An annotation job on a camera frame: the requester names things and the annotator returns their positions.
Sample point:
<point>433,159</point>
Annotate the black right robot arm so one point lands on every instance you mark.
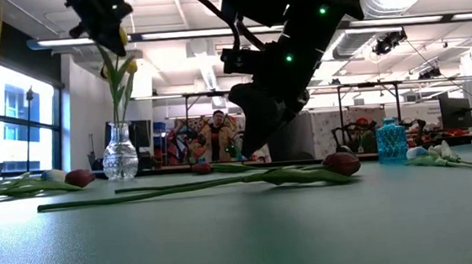
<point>293,1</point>

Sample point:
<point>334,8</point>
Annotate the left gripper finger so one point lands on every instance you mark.
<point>111,42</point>

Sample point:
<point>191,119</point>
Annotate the colourful patchwork quilt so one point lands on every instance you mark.
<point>183,132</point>

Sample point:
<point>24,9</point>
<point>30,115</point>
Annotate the large dark-framed window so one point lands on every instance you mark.
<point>16,124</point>

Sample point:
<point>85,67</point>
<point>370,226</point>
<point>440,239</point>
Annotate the background workbench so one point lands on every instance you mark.
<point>464,138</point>

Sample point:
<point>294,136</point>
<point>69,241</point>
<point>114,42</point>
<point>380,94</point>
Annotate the dark computer monitor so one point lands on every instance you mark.
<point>456,112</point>

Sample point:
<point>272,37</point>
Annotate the white patterned cloth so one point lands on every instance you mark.
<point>325,133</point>

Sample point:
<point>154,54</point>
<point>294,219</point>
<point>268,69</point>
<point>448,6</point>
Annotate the clear glass vase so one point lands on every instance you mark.
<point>120,160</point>

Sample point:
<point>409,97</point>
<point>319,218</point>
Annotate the black monitor screen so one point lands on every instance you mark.
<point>141,133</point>

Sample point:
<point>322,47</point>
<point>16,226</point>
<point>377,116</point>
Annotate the white artificial tulip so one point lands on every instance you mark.
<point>416,152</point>
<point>444,151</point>
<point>54,176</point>

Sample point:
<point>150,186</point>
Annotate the red artificial tulip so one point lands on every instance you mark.
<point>80,178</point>
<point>202,168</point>
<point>342,163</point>

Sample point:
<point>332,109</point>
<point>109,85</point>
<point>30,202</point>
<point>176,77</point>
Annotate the black metal frame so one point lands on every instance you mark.
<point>367,84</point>
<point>199,94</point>

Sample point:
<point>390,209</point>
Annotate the black background robot arm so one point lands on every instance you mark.
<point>346,134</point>
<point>419,124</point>

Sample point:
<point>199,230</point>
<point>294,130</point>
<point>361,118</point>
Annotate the long overhead light bar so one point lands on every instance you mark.
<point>169,35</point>

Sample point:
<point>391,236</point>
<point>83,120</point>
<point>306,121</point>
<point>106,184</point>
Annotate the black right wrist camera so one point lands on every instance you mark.
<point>237,62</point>

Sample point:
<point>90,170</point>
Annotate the blue storage bin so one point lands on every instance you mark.
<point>159,127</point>

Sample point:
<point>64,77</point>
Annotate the black ceiling spotlight cluster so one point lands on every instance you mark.
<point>429,73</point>

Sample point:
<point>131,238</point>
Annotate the blue glass vase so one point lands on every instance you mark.
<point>392,143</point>

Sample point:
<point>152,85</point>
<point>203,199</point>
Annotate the black table clamp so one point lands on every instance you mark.
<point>344,149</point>

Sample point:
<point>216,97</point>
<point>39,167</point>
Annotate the black pole stand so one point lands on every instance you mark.
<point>29,123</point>

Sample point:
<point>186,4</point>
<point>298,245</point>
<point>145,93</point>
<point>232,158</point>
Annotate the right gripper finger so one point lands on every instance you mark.
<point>257,130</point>

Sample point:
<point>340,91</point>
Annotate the red-capped figure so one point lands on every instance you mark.
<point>363,121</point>

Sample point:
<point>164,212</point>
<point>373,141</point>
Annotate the person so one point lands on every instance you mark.
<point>218,137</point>

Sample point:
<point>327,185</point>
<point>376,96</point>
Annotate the black curtain panel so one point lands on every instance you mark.
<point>300,139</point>

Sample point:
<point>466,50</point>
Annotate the green leaf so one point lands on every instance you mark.
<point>160,187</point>

